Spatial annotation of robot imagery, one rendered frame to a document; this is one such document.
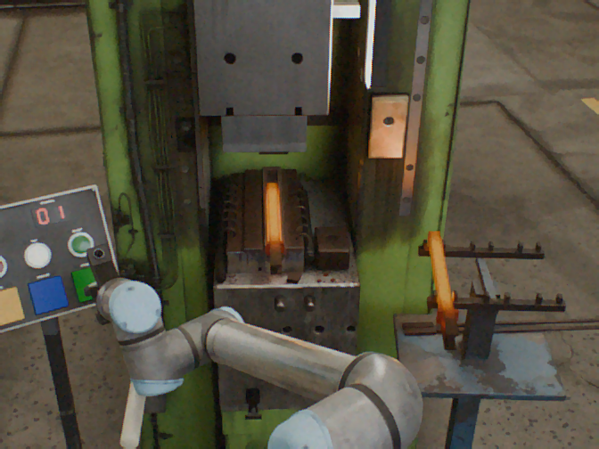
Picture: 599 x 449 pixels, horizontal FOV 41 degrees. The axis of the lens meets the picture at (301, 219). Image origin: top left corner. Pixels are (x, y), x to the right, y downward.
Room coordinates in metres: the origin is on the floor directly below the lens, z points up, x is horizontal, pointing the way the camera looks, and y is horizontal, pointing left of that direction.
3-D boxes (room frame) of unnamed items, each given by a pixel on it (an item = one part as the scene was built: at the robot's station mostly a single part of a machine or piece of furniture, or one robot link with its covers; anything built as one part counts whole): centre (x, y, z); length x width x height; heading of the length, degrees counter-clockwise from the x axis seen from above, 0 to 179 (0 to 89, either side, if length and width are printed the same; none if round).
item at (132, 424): (1.58, 0.43, 0.62); 0.44 x 0.05 x 0.05; 4
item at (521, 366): (1.56, -0.46, 0.76); 0.40 x 0.30 x 0.02; 89
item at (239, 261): (1.90, 0.10, 0.96); 0.42 x 0.20 x 0.09; 4
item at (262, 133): (1.90, 0.10, 1.32); 0.42 x 0.20 x 0.10; 4
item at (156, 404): (1.79, 0.46, 0.36); 0.09 x 0.07 x 0.12; 94
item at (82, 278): (1.51, 0.50, 1.01); 0.07 x 0.05 x 0.07; 119
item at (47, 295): (1.47, 0.58, 1.01); 0.07 x 0.05 x 0.07; 119
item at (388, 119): (1.85, -0.22, 1.27); 0.09 x 0.02 x 0.17; 94
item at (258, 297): (1.92, 0.05, 0.69); 0.56 x 0.38 x 0.45; 4
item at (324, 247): (1.77, -0.08, 0.95); 0.12 x 0.08 x 0.06; 4
